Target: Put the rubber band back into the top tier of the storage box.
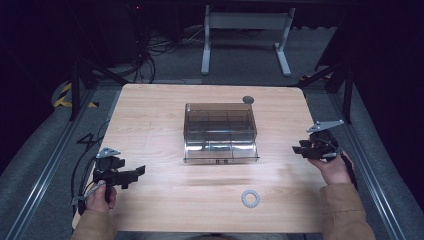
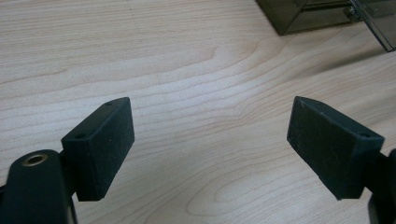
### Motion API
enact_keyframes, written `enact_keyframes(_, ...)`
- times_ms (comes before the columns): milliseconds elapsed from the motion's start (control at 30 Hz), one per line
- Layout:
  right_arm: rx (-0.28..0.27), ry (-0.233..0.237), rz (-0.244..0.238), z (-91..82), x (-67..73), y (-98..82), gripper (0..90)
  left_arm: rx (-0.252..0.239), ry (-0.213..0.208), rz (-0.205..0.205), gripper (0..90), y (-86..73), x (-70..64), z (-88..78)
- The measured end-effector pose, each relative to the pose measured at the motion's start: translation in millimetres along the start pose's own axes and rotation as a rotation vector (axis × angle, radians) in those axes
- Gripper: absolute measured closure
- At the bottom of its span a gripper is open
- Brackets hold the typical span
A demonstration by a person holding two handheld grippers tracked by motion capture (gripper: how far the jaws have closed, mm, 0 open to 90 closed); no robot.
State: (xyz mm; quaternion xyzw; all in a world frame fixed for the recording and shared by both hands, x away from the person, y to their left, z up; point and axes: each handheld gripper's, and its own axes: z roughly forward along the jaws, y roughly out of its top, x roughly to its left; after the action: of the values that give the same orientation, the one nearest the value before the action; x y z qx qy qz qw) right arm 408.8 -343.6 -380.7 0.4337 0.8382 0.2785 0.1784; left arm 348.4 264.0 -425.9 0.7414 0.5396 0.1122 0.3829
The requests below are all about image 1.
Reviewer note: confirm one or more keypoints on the person's right hand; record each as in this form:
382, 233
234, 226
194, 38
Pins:
333, 171

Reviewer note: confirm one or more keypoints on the yellow black hazard tape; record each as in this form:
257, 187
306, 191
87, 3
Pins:
63, 96

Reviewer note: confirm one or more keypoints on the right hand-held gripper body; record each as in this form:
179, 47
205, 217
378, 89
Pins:
324, 141

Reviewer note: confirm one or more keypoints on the black metal frame leg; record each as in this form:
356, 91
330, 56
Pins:
343, 83
76, 90

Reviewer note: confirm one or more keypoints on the grey round cap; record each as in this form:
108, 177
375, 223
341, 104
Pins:
248, 99

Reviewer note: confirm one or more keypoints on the grey metal table stand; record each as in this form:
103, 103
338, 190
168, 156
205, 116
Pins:
246, 20

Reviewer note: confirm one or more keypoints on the grey metal floor rail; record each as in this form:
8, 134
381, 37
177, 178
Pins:
370, 170
43, 170

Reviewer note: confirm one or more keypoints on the smoky transparent plastic box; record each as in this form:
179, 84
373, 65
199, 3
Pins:
220, 133

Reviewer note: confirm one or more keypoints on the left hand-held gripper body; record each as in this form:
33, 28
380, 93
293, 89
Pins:
107, 164

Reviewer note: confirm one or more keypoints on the person's left hand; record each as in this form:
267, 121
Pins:
100, 198

